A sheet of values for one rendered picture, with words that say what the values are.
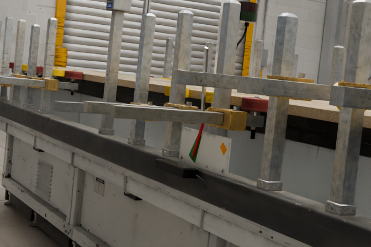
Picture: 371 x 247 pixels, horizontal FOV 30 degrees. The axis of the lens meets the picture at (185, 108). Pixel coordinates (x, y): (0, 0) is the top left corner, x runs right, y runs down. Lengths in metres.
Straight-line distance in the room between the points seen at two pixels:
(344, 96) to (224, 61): 0.84
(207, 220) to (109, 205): 1.21
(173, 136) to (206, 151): 0.22
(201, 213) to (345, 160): 0.61
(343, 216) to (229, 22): 0.65
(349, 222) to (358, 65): 0.31
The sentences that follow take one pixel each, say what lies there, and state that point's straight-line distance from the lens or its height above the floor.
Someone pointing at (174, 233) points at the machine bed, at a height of 0.37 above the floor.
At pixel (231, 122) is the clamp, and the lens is 1.77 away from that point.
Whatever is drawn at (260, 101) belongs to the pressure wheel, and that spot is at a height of 0.90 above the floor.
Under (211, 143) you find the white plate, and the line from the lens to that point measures 1.85.
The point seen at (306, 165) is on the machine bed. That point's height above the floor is 0.74.
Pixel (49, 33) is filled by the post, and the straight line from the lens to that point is 3.21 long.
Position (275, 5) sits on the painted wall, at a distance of 11.79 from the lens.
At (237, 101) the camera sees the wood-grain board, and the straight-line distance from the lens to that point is 2.07.
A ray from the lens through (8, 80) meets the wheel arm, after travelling 3.12.
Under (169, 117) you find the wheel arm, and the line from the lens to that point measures 1.72.
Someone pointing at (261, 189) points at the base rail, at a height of 0.70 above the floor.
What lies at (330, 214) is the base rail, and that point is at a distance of 1.45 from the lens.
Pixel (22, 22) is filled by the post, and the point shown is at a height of 1.12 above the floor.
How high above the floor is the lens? 0.96
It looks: 3 degrees down
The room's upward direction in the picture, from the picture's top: 6 degrees clockwise
